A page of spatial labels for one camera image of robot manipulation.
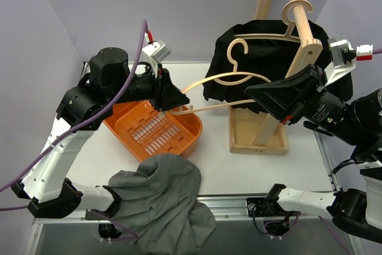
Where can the black pleated skirt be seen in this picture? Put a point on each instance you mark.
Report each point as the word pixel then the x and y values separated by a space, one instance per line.
pixel 270 58

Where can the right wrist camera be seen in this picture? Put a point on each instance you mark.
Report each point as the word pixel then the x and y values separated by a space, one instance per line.
pixel 343 60

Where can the wooden hanger of grey skirt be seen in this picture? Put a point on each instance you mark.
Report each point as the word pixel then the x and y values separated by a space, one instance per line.
pixel 226 76

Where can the wooden hanger of black skirt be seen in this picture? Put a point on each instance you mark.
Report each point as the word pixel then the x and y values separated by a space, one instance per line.
pixel 297 30

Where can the grey pleated skirt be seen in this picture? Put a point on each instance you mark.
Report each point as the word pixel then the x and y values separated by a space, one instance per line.
pixel 159 203

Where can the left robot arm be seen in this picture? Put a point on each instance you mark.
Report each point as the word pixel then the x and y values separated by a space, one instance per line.
pixel 80 113

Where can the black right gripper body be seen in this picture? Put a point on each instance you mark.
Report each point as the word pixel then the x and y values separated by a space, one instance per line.
pixel 302 97

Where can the aluminium rail table edge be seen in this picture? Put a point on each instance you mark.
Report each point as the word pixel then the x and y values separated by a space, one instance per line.
pixel 228 179

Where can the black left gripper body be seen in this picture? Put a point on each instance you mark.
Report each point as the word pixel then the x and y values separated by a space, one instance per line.
pixel 160 88

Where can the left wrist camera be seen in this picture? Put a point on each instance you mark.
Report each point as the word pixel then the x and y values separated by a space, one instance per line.
pixel 156 52

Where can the wooden clothes rack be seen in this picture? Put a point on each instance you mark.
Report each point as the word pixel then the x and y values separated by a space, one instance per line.
pixel 251 132

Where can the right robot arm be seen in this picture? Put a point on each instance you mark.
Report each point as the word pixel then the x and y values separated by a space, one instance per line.
pixel 351 137

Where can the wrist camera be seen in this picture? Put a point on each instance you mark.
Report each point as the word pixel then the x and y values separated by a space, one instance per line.
pixel 156 52
pixel 343 60

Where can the orange plastic basket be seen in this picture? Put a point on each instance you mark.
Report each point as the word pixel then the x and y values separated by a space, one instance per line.
pixel 145 133

